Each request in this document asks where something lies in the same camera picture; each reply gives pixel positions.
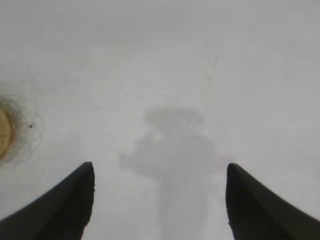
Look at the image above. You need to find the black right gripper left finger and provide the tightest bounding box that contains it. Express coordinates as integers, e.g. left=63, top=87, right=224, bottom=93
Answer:
left=0, top=161, right=96, bottom=240

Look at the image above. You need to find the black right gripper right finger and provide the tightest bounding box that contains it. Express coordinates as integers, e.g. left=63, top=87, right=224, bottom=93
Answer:
left=225, top=162, right=320, bottom=240

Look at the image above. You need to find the yellow woven wicker basket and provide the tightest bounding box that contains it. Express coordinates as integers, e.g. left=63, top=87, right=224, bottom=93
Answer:
left=0, top=109, right=13, bottom=161

